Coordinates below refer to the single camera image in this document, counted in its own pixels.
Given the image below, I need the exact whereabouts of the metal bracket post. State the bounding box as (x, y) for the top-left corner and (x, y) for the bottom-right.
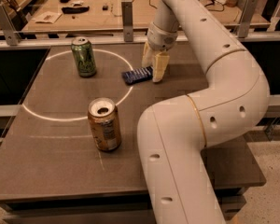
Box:
(235, 0), (258, 38)
(121, 1), (133, 42)
(0, 4), (21, 46)

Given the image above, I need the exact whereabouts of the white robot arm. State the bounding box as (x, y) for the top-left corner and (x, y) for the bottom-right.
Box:
(137, 0), (270, 224)

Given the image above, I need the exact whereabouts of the metal bracket post left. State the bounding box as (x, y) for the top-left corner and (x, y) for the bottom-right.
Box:
(0, 4), (21, 46)

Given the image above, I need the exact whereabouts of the blue rxbar blueberry wrapper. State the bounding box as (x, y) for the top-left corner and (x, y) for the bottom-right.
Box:
(121, 66), (153, 85)

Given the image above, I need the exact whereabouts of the green soda can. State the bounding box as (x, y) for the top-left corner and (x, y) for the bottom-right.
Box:
(71, 36), (96, 77)

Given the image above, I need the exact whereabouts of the orange soda can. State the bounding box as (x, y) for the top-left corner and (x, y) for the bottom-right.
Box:
(88, 98), (121, 152)

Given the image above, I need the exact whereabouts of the metal bracket post centre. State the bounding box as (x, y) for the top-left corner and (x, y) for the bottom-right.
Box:
(121, 1), (133, 42)

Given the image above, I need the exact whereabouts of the white paper card left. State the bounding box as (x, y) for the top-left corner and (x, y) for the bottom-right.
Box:
(33, 11), (62, 24)

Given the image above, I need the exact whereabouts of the metal bracket post right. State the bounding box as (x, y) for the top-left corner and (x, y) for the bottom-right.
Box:
(235, 0), (258, 38)

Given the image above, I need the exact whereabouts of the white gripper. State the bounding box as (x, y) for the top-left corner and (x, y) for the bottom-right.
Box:
(142, 22), (178, 83)

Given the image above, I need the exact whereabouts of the black flat tool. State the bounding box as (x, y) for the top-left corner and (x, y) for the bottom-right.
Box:
(62, 7), (90, 14)

